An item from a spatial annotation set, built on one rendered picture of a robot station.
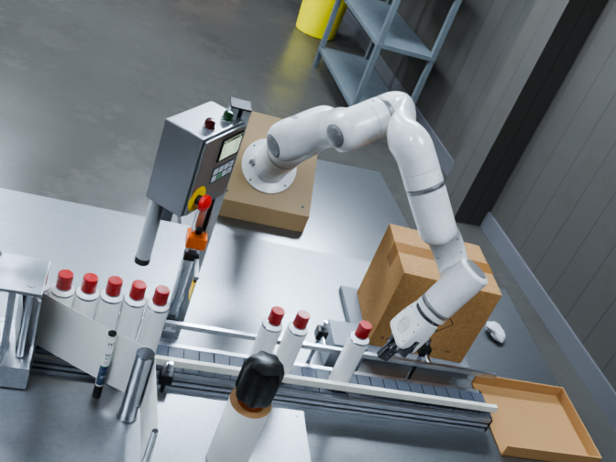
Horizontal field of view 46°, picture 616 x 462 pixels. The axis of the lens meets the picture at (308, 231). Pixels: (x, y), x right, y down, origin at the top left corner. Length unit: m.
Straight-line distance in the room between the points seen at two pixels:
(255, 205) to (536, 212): 2.55
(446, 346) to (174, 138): 1.08
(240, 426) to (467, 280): 0.62
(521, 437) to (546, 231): 2.51
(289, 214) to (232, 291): 0.44
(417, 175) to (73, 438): 0.91
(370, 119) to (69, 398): 0.91
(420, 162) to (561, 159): 2.96
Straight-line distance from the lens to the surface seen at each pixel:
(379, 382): 1.98
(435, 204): 1.66
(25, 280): 1.52
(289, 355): 1.78
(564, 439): 2.26
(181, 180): 1.50
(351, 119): 1.72
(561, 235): 4.43
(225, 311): 2.06
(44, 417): 1.64
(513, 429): 2.18
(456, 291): 1.73
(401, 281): 1.99
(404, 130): 1.64
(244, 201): 2.42
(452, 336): 2.16
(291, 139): 2.03
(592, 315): 4.17
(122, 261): 2.13
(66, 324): 1.63
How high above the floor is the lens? 2.13
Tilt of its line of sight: 31 degrees down
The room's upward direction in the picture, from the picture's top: 22 degrees clockwise
